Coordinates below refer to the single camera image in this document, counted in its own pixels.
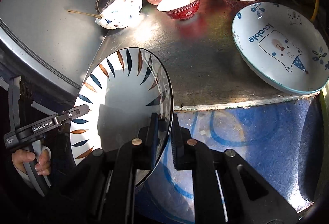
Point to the person's left hand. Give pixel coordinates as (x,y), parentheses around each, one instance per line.
(23,156)

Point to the leaf pattern white plate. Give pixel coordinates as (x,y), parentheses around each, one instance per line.
(122,93)

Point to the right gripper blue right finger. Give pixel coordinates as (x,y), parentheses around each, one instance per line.
(177,144)

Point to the red bowl front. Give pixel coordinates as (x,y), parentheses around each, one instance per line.
(179,9)

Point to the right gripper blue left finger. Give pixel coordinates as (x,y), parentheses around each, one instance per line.
(151,141)

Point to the lovable bear plate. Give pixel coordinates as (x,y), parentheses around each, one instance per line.
(282,47)

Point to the wooden chopsticks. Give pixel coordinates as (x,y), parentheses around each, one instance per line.
(84,13)

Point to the white bear pattern bowl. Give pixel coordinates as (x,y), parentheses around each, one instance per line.
(120,14)

